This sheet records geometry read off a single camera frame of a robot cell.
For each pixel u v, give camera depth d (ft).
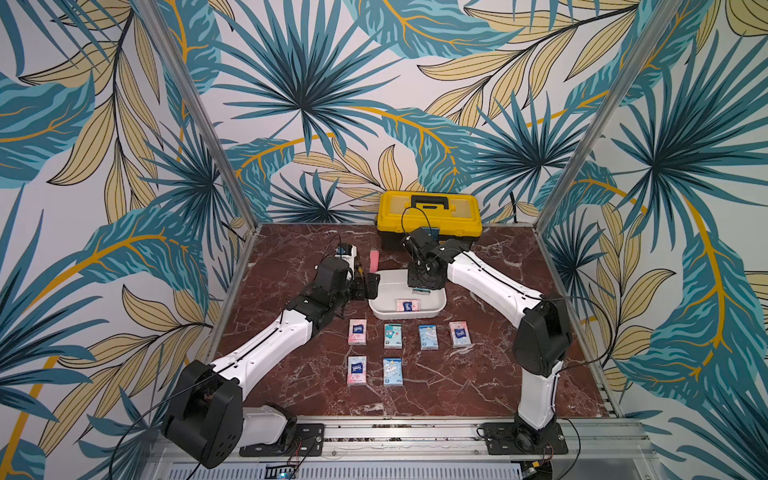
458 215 3.30
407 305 3.11
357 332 2.90
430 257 2.08
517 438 2.21
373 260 3.58
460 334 2.94
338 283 2.07
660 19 2.27
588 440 2.53
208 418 1.30
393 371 2.69
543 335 1.57
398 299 3.14
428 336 2.90
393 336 2.90
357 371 2.68
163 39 2.32
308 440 2.40
